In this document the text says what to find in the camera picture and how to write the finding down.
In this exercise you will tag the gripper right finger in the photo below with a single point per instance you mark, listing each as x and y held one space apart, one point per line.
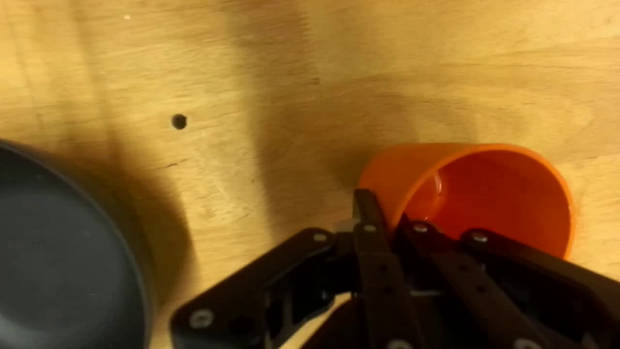
465 286

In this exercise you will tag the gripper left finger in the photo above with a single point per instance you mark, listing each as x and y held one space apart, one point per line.
382 286

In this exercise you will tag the orange plastic cup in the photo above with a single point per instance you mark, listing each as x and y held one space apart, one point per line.
503 194

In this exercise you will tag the dark grey bowl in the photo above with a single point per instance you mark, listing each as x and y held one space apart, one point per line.
58 252

